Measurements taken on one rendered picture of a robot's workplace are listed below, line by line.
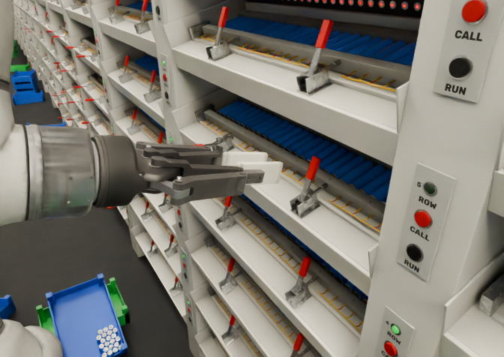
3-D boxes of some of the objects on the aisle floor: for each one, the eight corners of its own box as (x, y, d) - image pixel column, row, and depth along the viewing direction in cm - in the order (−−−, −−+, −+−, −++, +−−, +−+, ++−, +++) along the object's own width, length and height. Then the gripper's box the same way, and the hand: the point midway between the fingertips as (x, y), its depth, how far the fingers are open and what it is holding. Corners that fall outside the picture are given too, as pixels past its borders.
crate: (127, 352, 138) (127, 346, 132) (68, 381, 129) (66, 376, 123) (103, 280, 152) (102, 272, 146) (48, 301, 143) (45, 293, 137)
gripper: (73, 174, 46) (237, 169, 59) (106, 244, 34) (301, 219, 48) (76, 114, 43) (247, 124, 57) (113, 167, 31) (317, 164, 45)
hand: (252, 168), depth 50 cm, fingers open, 3 cm apart
